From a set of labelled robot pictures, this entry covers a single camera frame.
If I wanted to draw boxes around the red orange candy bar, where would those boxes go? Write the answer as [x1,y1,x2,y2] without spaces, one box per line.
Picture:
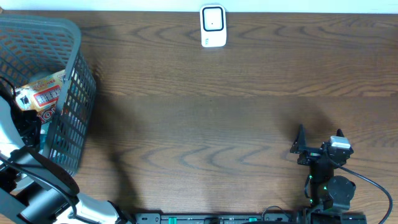
[37,105,57,124]

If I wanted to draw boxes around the yellow snack chip bag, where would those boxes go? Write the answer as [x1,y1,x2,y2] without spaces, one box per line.
[16,70,65,112]

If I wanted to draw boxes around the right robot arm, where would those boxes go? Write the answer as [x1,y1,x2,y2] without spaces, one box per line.
[290,125,356,223]

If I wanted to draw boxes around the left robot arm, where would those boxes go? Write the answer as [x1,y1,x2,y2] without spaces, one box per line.
[1,84,135,223]

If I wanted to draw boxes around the white barcode scanner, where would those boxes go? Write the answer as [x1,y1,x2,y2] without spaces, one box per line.
[200,4,227,48]

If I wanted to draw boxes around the grey plastic shopping basket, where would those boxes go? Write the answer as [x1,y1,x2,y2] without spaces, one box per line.
[1,14,96,175]

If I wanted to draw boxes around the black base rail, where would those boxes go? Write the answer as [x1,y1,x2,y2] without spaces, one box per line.
[133,212,368,224]

